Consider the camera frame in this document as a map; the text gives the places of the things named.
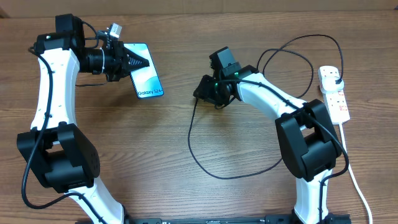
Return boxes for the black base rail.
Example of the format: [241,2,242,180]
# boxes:
[74,213,352,224]

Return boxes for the white power strip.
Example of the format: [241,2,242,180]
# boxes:
[318,65,350,125]

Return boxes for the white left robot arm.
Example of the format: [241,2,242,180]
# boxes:
[17,14,149,223]

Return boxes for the black USB charging cable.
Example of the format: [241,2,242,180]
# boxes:
[187,33,345,180]

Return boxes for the white power strip cord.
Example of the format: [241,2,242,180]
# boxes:
[338,123,374,224]

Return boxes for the white charger adapter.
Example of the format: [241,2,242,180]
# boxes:
[320,77,345,94]

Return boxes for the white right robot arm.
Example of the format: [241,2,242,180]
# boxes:
[193,47,346,223]

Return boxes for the blue Galaxy smartphone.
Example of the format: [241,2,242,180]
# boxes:
[124,43,164,99]

